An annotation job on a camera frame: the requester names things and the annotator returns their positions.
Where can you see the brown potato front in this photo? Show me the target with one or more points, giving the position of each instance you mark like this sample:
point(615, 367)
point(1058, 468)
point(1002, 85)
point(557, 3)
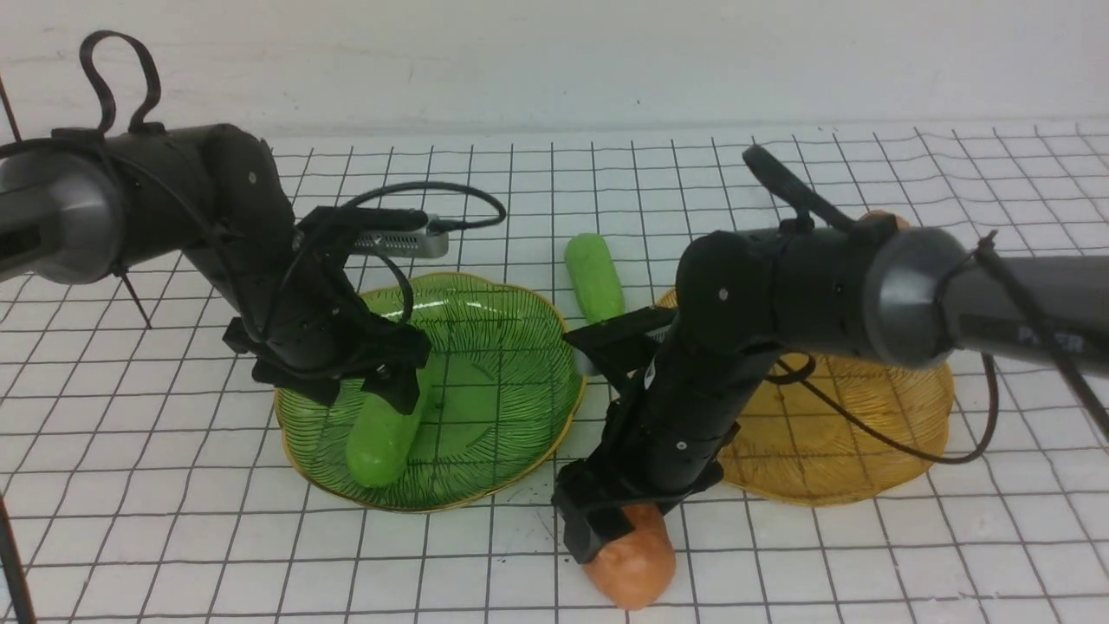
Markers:
point(635, 570)

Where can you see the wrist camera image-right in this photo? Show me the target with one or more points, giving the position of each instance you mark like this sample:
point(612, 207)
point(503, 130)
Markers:
point(619, 346)

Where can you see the green cucumber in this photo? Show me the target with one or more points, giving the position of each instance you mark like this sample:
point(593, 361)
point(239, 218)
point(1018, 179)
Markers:
point(381, 439)
point(594, 278)

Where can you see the brown potato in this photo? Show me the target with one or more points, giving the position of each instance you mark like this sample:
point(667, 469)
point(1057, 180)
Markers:
point(635, 570)
point(899, 221)

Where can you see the amber glass plate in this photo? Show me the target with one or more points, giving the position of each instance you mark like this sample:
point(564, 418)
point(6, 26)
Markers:
point(796, 453)

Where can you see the green glass plate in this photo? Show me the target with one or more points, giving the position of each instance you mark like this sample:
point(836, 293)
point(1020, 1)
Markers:
point(504, 391)

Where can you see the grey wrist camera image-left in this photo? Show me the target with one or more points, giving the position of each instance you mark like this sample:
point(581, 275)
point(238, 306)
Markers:
point(418, 244)

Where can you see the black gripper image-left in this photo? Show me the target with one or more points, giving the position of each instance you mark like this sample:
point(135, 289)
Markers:
point(321, 333)

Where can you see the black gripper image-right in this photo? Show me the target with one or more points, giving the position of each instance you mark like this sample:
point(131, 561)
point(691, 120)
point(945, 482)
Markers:
point(663, 432)

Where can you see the black cable image-left camera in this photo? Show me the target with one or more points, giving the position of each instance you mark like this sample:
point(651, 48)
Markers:
point(458, 209)

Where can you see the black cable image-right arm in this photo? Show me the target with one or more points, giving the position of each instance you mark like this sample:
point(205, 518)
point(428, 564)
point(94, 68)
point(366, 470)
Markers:
point(904, 411)

